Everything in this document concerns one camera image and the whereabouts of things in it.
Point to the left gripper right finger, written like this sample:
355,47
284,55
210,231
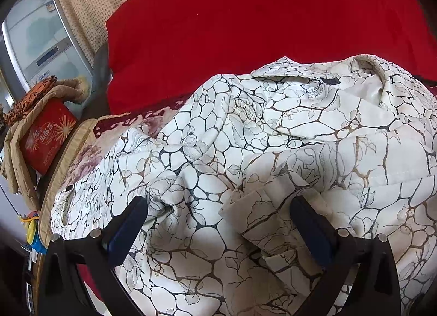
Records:
365,265

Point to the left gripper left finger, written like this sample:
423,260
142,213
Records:
62,288

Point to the white black patterned coat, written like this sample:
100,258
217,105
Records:
356,138

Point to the blue yellow plastic toy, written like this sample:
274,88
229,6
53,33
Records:
30,223

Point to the beige garment on box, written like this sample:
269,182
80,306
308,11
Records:
19,173

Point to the floral plush blanket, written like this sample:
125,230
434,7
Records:
87,146

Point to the red gift box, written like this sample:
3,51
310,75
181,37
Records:
47,134

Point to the orange black folded cloth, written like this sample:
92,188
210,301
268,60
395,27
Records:
29,101

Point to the red sofa cover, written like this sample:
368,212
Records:
163,49

